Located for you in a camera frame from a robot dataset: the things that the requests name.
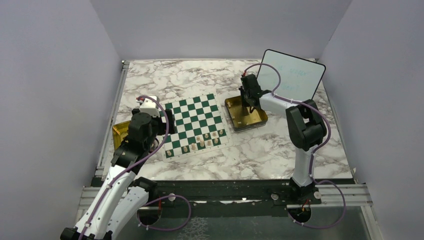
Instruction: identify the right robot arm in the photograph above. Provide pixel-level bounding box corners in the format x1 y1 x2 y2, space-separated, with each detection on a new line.
239 73 327 204

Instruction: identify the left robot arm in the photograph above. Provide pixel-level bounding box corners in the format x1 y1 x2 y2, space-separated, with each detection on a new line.
60 107 175 240

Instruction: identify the green white chess board mat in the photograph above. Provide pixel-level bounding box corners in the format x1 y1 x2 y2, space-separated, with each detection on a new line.
155 90 233 162

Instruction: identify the gold tin with light pieces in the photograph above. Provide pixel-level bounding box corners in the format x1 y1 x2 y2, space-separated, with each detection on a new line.
224 96 268 133

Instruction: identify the gold tin with dark pieces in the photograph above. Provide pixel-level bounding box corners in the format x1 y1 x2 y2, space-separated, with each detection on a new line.
112 121 130 150

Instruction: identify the small whiteboard on stand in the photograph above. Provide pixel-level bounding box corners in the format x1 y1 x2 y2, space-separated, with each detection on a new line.
257 49 326 102

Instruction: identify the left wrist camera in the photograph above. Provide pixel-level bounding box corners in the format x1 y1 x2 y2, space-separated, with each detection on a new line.
136 96 160 118

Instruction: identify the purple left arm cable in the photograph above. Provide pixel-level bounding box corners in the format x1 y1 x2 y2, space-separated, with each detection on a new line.
77 95 170 240

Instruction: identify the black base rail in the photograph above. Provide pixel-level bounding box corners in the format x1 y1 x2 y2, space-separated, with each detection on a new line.
91 178 372 220

